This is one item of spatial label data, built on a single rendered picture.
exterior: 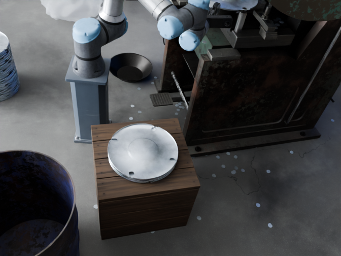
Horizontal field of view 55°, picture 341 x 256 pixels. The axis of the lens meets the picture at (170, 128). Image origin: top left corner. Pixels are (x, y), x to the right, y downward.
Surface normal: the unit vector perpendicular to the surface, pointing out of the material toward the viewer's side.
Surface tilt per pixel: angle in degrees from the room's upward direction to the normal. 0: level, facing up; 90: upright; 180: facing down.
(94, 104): 90
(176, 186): 0
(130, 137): 0
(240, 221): 0
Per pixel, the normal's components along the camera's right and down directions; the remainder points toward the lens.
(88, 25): 0.05, -0.59
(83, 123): 0.00, 0.74
